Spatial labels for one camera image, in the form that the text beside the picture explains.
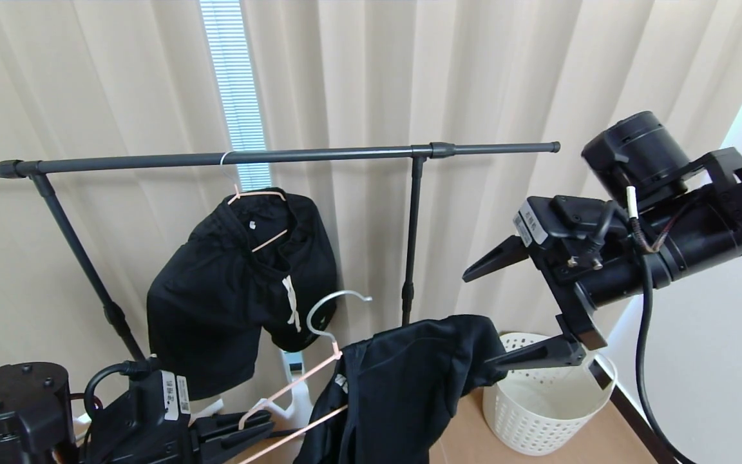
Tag black shorts with white cord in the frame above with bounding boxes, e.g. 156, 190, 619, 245
147, 188, 338, 400

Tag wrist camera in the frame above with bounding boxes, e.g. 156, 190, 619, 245
511, 195, 607, 271
128, 367, 193, 452

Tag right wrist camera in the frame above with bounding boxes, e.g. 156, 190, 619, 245
511, 195, 607, 271

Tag window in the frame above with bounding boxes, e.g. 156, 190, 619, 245
199, 0, 272, 191

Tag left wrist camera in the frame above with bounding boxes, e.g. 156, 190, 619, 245
128, 367, 193, 452

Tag white laundry basket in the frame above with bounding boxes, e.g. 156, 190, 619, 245
482, 332, 618, 457

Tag black clothes rack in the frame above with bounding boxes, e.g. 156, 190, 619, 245
0, 142, 560, 362

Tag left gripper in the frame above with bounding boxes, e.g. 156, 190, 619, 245
97, 411, 276, 464

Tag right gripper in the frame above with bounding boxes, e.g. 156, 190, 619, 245
462, 184, 742, 372

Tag black cable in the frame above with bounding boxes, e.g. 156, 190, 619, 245
629, 219, 700, 464
83, 360, 156, 423

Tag white curtain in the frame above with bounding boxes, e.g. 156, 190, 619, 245
0, 0, 236, 413
242, 0, 742, 400

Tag pink clothes hanger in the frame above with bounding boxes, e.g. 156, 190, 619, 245
220, 151, 289, 253
238, 290, 373, 464

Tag black garment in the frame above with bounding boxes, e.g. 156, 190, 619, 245
294, 314, 510, 464

